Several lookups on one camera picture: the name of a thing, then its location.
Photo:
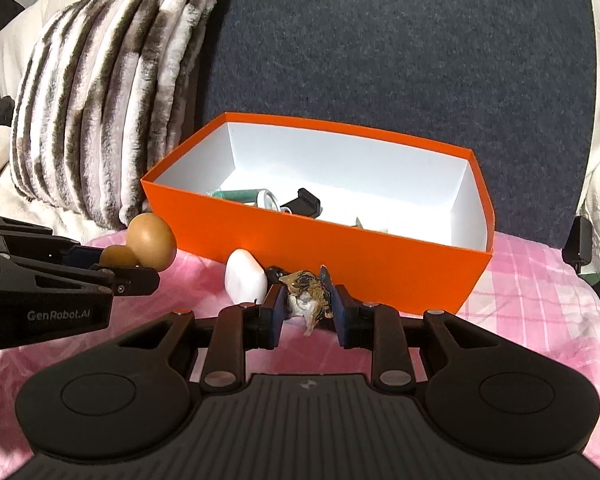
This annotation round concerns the orange cardboard box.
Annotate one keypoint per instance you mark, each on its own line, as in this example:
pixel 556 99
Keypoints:
pixel 380 265

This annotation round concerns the small black object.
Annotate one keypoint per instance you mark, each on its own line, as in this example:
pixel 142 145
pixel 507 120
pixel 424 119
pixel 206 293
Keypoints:
pixel 274 274

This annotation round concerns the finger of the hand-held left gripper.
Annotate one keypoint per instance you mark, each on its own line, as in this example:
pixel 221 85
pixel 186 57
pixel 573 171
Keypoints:
pixel 87 256
pixel 132 281

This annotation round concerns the white stone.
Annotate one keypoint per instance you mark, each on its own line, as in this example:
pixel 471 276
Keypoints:
pixel 245 275

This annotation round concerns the striped fluffy pillow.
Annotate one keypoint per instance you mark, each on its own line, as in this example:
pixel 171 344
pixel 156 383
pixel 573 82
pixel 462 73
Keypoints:
pixel 105 110

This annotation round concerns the calico cat figurine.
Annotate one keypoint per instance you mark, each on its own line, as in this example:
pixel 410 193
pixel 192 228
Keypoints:
pixel 305 287

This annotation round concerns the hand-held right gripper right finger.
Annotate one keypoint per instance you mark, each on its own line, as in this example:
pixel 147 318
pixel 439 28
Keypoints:
pixel 344 317

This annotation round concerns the white bottle green stripe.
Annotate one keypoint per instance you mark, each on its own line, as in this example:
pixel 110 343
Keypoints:
pixel 242 195

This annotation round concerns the dark blue fabric headboard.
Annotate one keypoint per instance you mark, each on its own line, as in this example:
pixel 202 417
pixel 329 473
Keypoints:
pixel 405 50

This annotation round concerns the brown gourd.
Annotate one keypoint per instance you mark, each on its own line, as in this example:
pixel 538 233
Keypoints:
pixel 152 240

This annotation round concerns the black clip holder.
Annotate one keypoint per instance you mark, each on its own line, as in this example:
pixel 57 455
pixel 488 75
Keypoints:
pixel 307 205

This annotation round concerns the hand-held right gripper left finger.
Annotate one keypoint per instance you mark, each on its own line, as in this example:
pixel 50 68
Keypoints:
pixel 274 317

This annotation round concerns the pink plaid blanket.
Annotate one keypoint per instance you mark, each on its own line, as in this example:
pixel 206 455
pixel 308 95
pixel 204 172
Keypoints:
pixel 530 300

